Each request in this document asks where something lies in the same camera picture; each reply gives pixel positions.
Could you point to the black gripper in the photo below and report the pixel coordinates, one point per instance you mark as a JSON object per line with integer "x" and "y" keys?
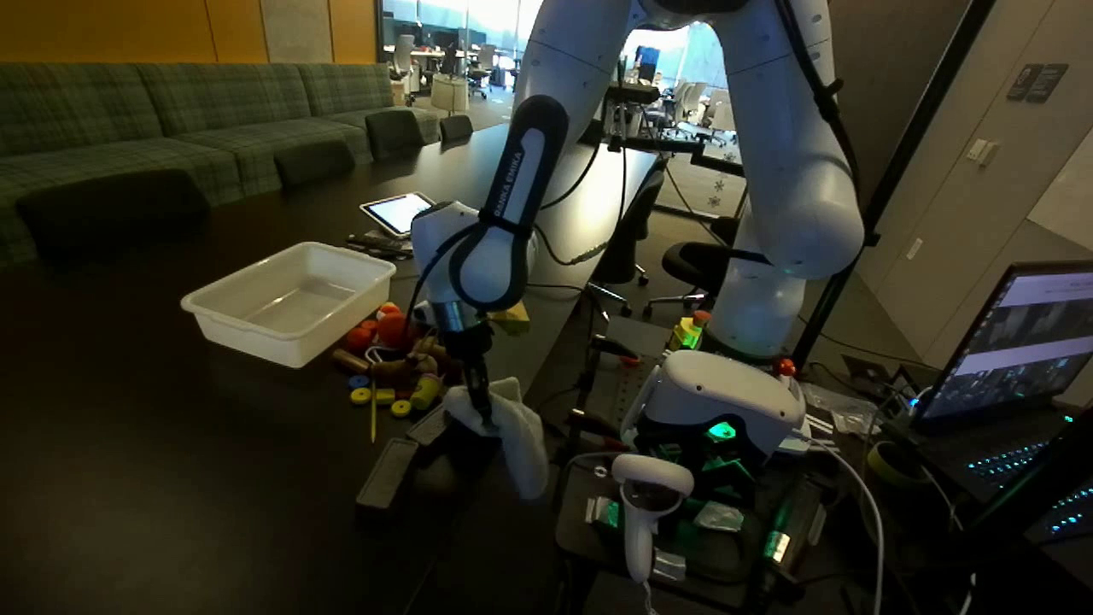
{"x": 471, "y": 360}

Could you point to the white terry cloth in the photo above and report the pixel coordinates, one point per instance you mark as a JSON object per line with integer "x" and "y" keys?
{"x": 517, "y": 446}

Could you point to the yellow-green soft toy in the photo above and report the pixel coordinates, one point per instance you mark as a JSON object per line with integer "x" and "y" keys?
{"x": 427, "y": 392}

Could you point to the yellow toy disc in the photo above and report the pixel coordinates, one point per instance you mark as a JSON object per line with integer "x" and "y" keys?
{"x": 360, "y": 398}
{"x": 401, "y": 409}

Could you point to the yellow wooden stick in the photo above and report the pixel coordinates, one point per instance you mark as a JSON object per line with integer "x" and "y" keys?
{"x": 372, "y": 422}

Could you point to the red round toy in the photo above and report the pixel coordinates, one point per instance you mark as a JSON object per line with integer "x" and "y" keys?
{"x": 395, "y": 327}

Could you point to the orange round toy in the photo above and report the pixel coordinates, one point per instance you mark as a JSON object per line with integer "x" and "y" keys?
{"x": 360, "y": 335}

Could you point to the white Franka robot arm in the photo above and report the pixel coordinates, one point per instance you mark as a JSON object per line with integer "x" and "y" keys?
{"x": 796, "y": 171}

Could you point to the white VR controller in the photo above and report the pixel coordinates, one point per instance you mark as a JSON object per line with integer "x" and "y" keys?
{"x": 650, "y": 488}

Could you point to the flat tablet device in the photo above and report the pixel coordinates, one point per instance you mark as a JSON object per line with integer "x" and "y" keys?
{"x": 397, "y": 212}

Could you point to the yellow-green small bottle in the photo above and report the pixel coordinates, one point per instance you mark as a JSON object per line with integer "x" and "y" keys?
{"x": 688, "y": 331}

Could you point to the white plastic bin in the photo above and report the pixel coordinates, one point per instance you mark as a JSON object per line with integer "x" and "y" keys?
{"x": 286, "y": 302}

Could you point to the white VR headset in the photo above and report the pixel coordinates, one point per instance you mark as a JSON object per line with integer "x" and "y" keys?
{"x": 728, "y": 393}

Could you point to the black tripod stand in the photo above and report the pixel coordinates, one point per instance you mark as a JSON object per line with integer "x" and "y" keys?
{"x": 638, "y": 191}

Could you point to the black chair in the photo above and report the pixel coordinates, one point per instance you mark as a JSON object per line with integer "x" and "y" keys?
{"x": 454, "y": 131}
{"x": 395, "y": 134}
{"x": 311, "y": 160}
{"x": 106, "y": 217}

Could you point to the red button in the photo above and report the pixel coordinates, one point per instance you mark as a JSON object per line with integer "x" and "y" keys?
{"x": 787, "y": 365}

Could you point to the plaid sofa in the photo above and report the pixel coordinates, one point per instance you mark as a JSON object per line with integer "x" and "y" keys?
{"x": 139, "y": 114}

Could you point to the black stand pole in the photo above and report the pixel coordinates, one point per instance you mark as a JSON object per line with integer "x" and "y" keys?
{"x": 909, "y": 148}

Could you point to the open laptop with lit screen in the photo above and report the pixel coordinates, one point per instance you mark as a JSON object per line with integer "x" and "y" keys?
{"x": 1012, "y": 341}

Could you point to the white wall outlet plate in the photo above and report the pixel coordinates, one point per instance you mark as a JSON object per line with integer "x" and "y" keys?
{"x": 913, "y": 248}

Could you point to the white wall switch plate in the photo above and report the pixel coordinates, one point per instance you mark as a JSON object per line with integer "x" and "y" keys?
{"x": 983, "y": 151}

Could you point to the grey wall sign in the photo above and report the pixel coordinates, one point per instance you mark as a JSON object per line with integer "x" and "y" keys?
{"x": 1040, "y": 83}

